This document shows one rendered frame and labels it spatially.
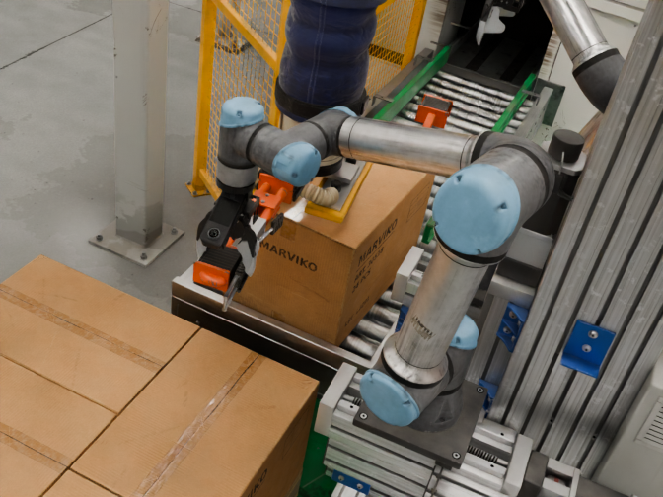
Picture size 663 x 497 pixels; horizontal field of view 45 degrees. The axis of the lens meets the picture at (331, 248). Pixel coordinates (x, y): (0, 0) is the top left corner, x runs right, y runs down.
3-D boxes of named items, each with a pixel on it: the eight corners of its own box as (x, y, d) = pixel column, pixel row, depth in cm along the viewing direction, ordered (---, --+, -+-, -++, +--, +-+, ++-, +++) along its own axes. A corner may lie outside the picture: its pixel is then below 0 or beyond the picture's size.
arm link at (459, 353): (476, 369, 159) (494, 318, 150) (441, 406, 149) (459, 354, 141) (424, 337, 163) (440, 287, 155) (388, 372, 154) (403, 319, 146)
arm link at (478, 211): (441, 400, 151) (563, 169, 116) (398, 447, 140) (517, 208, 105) (391, 363, 155) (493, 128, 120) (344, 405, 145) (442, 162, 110)
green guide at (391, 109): (428, 55, 426) (432, 39, 420) (447, 61, 423) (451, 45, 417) (289, 190, 304) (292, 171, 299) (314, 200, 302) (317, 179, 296)
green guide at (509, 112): (526, 88, 412) (531, 71, 406) (546, 94, 409) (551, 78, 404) (420, 242, 291) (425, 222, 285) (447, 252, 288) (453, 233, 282)
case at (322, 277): (316, 213, 296) (331, 117, 272) (413, 256, 284) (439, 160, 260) (221, 299, 252) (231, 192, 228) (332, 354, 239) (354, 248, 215)
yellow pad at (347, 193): (341, 150, 228) (344, 135, 225) (375, 160, 226) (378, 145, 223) (303, 213, 201) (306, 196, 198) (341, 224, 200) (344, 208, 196)
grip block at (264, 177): (266, 176, 193) (268, 155, 190) (305, 187, 192) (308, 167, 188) (254, 193, 187) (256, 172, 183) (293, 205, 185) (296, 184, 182)
